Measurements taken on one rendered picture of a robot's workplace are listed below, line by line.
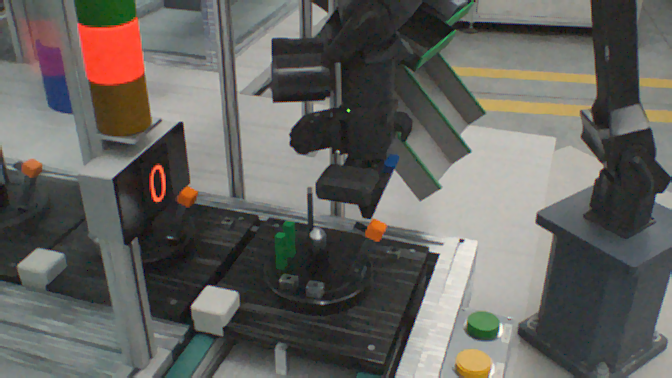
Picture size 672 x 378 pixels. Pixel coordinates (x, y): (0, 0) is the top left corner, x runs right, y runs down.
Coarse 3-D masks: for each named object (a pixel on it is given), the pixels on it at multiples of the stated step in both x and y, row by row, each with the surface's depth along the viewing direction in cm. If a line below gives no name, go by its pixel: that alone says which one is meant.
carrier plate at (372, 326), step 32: (256, 256) 100; (384, 256) 100; (416, 256) 100; (224, 288) 94; (256, 288) 94; (384, 288) 94; (416, 288) 97; (192, 320) 89; (256, 320) 89; (288, 320) 89; (320, 320) 89; (352, 320) 89; (384, 320) 89; (320, 352) 85; (352, 352) 84; (384, 352) 84
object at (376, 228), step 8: (360, 224) 89; (376, 224) 88; (384, 224) 88; (360, 232) 88; (368, 232) 88; (376, 232) 87; (368, 240) 89; (376, 240) 88; (368, 248) 89; (360, 256) 90; (368, 256) 90; (360, 264) 91; (360, 272) 92
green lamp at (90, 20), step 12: (84, 0) 60; (96, 0) 59; (108, 0) 60; (120, 0) 60; (132, 0) 62; (84, 12) 60; (96, 12) 60; (108, 12) 60; (120, 12) 61; (132, 12) 62; (84, 24) 61; (96, 24) 60; (108, 24) 61; (120, 24) 61
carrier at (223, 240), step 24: (168, 216) 105; (192, 216) 108; (216, 216) 108; (240, 216) 108; (144, 240) 99; (168, 240) 99; (192, 240) 100; (216, 240) 103; (240, 240) 103; (144, 264) 96; (168, 264) 97; (192, 264) 98; (216, 264) 98; (168, 288) 94; (192, 288) 94; (168, 312) 90
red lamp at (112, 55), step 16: (80, 32) 62; (96, 32) 61; (112, 32) 61; (128, 32) 62; (96, 48) 62; (112, 48) 62; (128, 48) 62; (96, 64) 62; (112, 64) 62; (128, 64) 63; (96, 80) 63; (112, 80) 63; (128, 80) 64
